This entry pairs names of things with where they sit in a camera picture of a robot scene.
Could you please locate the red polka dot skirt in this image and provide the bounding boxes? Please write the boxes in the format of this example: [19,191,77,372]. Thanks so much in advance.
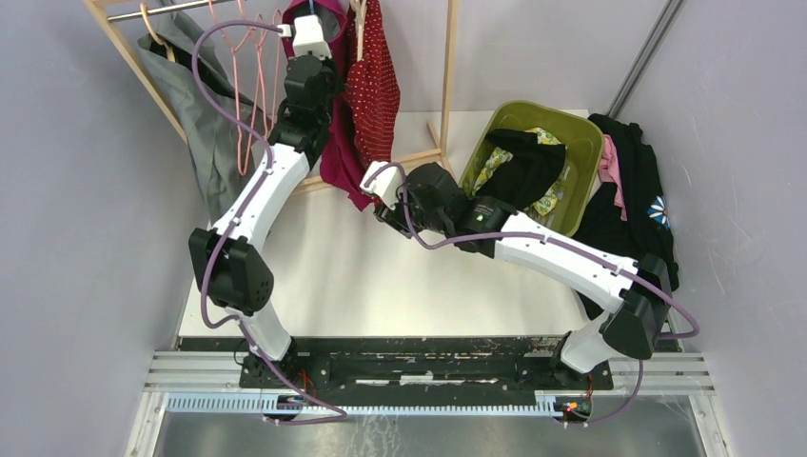
[345,1,401,168]

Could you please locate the magenta pleated skirt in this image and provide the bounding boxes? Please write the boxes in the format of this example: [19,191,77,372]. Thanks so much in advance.
[282,0,372,211]

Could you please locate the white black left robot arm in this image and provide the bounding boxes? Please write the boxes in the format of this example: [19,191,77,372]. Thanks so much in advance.
[188,54,343,387]

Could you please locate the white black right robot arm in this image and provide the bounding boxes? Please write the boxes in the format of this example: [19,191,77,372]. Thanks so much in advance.
[361,162,672,388]

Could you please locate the grey skirt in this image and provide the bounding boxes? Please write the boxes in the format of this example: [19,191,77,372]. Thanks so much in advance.
[137,12,254,222]

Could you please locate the wooden hanger with grey skirt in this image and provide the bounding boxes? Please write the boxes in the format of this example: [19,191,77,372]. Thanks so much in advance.
[139,1,177,63]

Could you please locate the wooden clothes rack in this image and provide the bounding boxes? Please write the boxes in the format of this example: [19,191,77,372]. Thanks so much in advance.
[84,1,459,172]

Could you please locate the yellow lemon print garment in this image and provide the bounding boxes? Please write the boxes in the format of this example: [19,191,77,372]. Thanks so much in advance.
[470,128,566,217]

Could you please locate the olive green laundry basket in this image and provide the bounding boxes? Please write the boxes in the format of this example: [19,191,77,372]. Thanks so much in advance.
[459,100,604,237]

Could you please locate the pink garment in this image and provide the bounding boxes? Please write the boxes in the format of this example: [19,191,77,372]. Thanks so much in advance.
[598,134,628,222]

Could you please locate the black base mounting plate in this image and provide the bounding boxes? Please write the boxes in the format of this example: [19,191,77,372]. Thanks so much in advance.
[180,336,652,425]

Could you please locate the black floral garment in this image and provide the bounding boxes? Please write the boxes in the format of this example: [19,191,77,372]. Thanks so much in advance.
[573,113,679,290]

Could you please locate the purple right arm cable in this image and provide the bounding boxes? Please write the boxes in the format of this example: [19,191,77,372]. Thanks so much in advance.
[362,162,701,427]

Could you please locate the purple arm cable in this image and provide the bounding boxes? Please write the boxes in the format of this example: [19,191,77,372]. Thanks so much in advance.
[362,162,701,427]
[190,20,348,426]

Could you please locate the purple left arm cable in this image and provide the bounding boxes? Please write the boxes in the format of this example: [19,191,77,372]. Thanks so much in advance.
[190,20,348,426]

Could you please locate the metal wall rail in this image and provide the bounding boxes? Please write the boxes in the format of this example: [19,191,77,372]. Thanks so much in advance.
[607,0,685,118]

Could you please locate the aluminium rail frame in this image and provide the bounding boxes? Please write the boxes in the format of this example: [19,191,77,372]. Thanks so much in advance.
[125,351,728,456]

